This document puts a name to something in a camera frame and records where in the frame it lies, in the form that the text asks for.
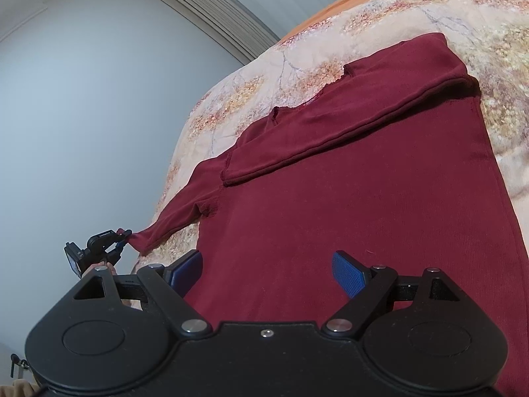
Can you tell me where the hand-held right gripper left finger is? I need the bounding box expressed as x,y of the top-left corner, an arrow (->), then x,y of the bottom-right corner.
72,250 -> 212,337

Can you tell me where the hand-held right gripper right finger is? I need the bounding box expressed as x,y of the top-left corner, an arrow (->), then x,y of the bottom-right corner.
323,250 -> 461,337

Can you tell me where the maroon long-sleeve shirt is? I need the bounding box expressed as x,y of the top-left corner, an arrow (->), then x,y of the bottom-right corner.
126,32 -> 529,397

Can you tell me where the person's left hand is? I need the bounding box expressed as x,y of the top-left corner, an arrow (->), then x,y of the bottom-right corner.
83,261 -> 118,279

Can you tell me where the small black object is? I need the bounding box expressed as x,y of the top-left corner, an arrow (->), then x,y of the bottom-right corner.
10,353 -> 30,376

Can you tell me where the tan cloth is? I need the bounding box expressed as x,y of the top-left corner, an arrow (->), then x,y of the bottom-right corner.
0,379 -> 40,397

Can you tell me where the beige pleated curtain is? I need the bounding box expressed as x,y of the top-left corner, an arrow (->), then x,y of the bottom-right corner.
118,0 -> 282,61

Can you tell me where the orange bed sheet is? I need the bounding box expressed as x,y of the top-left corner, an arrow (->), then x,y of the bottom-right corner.
285,0 -> 418,38

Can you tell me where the beige floral blanket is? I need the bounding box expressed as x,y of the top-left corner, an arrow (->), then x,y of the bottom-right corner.
124,0 -> 529,311

